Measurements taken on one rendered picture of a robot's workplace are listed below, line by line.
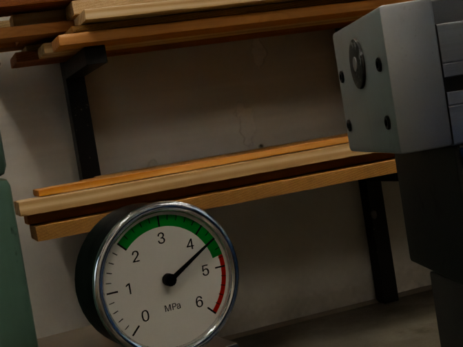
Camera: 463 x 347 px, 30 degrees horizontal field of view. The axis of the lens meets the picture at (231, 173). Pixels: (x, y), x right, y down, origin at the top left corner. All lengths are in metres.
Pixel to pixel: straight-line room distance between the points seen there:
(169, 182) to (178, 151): 0.53
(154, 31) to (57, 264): 0.87
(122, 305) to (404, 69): 0.26
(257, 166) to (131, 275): 2.16
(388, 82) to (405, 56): 0.02
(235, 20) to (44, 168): 0.80
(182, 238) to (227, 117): 2.64
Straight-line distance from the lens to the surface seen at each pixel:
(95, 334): 0.46
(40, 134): 2.83
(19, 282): 0.39
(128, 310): 0.34
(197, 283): 0.35
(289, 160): 2.53
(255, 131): 3.02
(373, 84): 0.56
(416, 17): 0.53
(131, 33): 2.40
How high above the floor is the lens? 0.72
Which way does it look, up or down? 3 degrees down
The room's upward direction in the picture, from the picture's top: 9 degrees counter-clockwise
